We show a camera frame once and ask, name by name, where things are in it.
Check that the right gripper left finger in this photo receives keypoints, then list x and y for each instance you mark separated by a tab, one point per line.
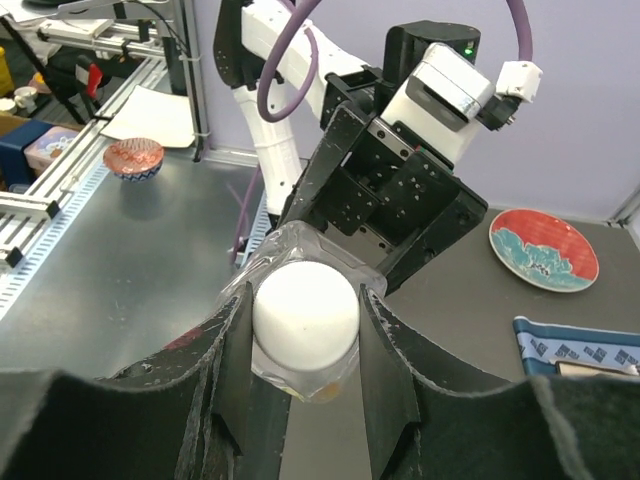
180	413

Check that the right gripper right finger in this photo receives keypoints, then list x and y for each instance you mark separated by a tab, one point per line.
430	415

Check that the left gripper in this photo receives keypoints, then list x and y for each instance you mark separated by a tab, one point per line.
367	176

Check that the clear bottle white cap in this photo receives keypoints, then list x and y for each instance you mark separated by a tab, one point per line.
297	241

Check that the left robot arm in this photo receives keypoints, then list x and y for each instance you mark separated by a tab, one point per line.
275	62

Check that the square floral beige plate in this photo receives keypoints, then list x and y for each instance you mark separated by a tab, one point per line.
573	369

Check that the blue patterned placemat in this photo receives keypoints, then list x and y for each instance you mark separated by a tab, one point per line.
542	345

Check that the red and teal plate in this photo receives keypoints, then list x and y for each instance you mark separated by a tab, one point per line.
544	250

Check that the white paper sheet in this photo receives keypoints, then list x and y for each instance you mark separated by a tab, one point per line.
162	117

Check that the small red patterned bowl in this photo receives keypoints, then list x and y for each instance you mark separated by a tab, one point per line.
134	159

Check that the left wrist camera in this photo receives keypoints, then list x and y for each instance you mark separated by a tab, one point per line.
445	100

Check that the grey slotted cable duct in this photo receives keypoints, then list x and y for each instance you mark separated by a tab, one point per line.
15	281

